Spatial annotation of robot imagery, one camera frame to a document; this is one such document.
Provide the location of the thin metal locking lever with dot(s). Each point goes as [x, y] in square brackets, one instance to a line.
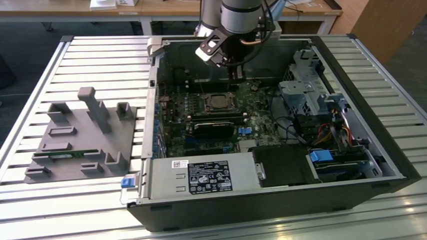
[201, 87]

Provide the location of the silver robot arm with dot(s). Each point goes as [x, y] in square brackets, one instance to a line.
[240, 17]

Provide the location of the black RAM slot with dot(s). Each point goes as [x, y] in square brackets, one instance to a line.
[213, 86]

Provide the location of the CPU socket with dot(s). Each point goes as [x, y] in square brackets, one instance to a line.
[207, 110]

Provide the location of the pale blue teach pendant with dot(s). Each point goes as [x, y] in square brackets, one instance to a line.
[277, 7]

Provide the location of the silver metal drive cage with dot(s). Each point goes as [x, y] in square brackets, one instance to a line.
[296, 95]

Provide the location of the green motherboard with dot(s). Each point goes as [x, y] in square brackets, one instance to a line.
[260, 120]

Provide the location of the blue board connector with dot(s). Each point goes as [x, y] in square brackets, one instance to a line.
[244, 130]

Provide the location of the black graphics card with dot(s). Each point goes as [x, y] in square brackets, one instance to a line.
[213, 130]

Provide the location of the small silver heat sink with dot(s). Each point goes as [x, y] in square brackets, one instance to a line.
[248, 145]

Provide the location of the white box black print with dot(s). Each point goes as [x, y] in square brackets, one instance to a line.
[127, 2]

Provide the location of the white cardboard box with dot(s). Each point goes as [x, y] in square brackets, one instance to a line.
[101, 6]

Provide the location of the wooden cabinet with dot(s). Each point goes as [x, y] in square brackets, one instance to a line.
[383, 25]

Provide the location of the blue disk carrier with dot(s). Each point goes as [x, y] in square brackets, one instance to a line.
[320, 157]

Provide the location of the silver power supply unit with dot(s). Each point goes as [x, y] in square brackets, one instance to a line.
[160, 175]

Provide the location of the grey plastic parts rack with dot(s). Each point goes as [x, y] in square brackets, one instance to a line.
[87, 140]

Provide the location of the wooden desk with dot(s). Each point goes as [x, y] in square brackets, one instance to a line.
[49, 11]

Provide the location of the blue case latch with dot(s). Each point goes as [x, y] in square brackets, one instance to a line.
[128, 182]

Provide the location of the green RAM stick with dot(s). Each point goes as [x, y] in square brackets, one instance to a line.
[77, 153]

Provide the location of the black open PC case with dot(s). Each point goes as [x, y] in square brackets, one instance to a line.
[233, 215]

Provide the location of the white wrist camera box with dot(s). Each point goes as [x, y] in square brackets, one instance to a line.
[208, 48]

